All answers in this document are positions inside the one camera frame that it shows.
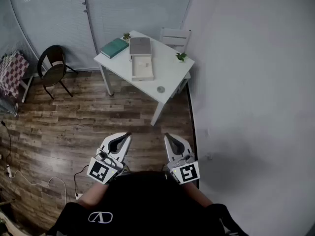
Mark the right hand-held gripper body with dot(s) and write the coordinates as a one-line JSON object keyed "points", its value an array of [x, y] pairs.
{"points": [[188, 173]]}

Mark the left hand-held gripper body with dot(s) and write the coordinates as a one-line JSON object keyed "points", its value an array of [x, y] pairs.
{"points": [[98, 171]]}

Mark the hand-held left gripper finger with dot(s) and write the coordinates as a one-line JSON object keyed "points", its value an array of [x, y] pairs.
{"points": [[126, 146], [108, 139]]}

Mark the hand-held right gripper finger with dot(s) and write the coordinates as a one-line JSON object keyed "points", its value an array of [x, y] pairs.
{"points": [[185, 146], [169, 146]]}

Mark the small round white object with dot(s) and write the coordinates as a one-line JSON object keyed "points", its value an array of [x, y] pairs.
{"points": [[140, 63]]}

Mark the person's right forearm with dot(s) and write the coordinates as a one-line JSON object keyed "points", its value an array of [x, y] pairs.
{"points": [[198, 195]]}

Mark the person's left forearm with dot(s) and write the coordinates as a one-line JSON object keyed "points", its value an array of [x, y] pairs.
{"points": [[94, 195]]}

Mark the person's black shirt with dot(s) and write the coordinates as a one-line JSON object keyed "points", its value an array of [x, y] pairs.
{"points": [[147, 205]]}

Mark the white table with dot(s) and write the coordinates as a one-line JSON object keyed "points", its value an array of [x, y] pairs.
{"points": [[169, 67]]}

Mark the black round-back chair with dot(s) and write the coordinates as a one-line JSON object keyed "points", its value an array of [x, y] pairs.
{"points": [[54, 72]]}

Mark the white power strip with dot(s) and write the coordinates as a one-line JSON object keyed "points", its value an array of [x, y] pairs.
{"points": [[8, 171]]}

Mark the small green potted plant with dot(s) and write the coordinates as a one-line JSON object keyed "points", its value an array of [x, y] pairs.
{"points": [[181, 56]]}

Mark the teal book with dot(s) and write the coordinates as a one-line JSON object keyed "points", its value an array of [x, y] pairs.
{"points": [[114, 48]]}

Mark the small variegated potted plant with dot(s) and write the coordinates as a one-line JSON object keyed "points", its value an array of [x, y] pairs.
{"points": [[126, 36]]}

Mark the white slatted chair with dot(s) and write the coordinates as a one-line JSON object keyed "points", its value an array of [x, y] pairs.
{"points": [[176, 37]]}

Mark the checkered cloth covered table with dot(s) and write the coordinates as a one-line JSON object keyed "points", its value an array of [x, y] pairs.
{"points": [[12, 72]]}

